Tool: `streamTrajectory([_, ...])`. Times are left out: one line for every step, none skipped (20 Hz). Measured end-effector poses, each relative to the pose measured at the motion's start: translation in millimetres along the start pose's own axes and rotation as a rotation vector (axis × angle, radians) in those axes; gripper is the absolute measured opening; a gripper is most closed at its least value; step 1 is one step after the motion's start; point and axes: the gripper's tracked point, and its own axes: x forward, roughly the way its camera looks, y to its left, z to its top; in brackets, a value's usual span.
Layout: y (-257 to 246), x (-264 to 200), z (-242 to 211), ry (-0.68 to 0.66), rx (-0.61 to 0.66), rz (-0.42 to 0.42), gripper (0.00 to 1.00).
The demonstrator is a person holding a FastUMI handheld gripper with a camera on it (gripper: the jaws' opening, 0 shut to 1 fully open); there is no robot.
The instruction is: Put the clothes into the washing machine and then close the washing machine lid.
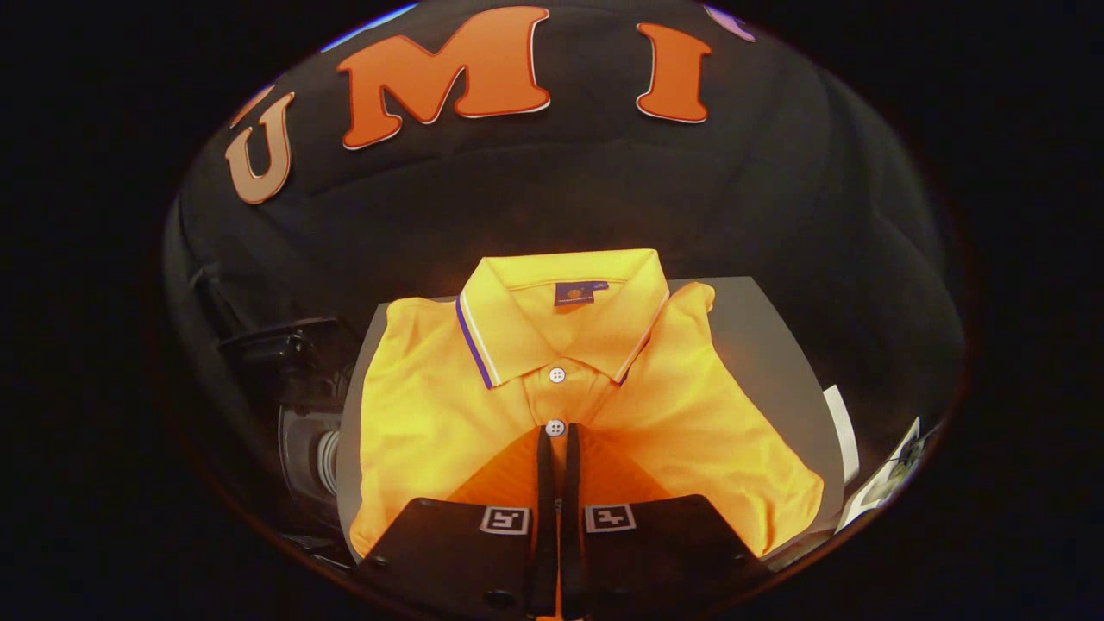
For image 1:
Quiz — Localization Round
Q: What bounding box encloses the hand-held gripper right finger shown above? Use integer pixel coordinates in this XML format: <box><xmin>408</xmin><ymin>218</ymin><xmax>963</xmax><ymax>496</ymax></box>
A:
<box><xmin>561</xmin><ymin>422</ymin><xmax>775</xmax><ymax>620</ymax></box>

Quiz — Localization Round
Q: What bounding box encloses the white board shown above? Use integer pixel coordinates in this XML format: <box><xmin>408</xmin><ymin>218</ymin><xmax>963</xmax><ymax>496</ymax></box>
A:
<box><xmin>822</xmin><ymin>385</ymin><xmax>861</xmax><ymax>486</ymax></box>

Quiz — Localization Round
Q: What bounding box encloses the yellow polo shirt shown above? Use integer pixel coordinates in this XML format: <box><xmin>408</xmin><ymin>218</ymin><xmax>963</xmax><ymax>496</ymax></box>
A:
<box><xmin>349</xmin><ymin>248</ymin><xmax>825</xmax><ymax>560</ymax></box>

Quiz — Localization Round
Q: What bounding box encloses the gray ribbed hose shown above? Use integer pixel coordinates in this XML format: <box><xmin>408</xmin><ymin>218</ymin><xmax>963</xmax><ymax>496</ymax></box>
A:
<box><xmin>315</xmin><ymin>427</ymin><xmax>347</xmax><ymax>501</ymax></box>

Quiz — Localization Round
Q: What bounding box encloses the gray washing machine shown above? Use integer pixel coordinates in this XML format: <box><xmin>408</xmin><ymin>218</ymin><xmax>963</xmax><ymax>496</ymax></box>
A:
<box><xmin>214</xmin><ymin>315</ymin><xmax>365</xmax><ymax>557</ymax></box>

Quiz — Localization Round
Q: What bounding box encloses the printed paper sheet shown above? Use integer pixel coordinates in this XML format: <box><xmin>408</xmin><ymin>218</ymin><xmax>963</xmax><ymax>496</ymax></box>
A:
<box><xmin>838</xmin><ymin>417</ymin><xmax>925</xmax><ymax>529</ymax></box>

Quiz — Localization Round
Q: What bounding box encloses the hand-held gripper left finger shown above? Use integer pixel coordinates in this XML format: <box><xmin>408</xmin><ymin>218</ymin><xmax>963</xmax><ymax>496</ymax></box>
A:
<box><xmin>354</xmin><ymin>425</ymin><xmax>560</xmax><ymax>620</ymax></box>

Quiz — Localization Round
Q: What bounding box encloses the black backdrop cloth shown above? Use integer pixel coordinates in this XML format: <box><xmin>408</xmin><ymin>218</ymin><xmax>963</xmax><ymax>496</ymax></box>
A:
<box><xmin>164</xmin><ymin>0</ymin><xmax>967</xmax><ymax>553</ymax></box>

